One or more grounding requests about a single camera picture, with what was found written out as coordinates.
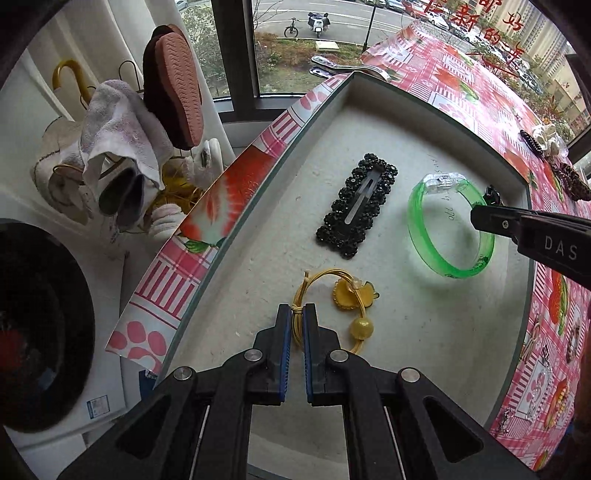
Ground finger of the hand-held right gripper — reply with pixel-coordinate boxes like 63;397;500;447
470;204;591;291

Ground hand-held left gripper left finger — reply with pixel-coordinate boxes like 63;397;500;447
58;302;294;480

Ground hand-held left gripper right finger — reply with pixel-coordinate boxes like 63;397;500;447
302;302;539;480

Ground yellow hair tie with charm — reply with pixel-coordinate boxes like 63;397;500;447
292;268;380;355

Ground grey shallow tray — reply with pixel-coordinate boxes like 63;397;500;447
157;71;539;480

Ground brown claw clip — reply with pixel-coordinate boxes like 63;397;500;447
551;164;591;201

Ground white scrunchie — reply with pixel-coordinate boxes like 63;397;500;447
531;124;561;155

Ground black beaded hair clip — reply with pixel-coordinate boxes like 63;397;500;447
315;153;400;259

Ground green translucent bangle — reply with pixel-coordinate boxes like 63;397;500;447
407;172;496;280

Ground pink strawberry tablecloth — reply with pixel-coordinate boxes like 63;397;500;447
106;21;591;472

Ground white ribbed plush slipper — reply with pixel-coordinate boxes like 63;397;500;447
145;203;185;241

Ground red window lettering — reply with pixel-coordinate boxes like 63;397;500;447
422;0;525;77

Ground grey shoes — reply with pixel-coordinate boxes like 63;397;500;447
99;168;148;229

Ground white washing machine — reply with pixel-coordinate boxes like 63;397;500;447
0;217;134;462

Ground row of parked cars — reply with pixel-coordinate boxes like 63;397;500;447
360;0;490;44

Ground white towel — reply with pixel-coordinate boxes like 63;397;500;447
81;79;174;190

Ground white cloth bag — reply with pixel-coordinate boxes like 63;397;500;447
30;117;100;217

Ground scooter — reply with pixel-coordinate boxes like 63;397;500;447
307;12;331;38

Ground dark hair tie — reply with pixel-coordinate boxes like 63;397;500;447
519;130;543;155

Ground street lamp post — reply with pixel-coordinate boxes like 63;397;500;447
362;0;376;51

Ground dark window frame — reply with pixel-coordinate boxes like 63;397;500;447
210;0;319;121

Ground wire hanger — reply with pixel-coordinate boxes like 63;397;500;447
115;60;146;93

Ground yellow umbrella handle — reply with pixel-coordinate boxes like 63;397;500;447
52;60;95;109

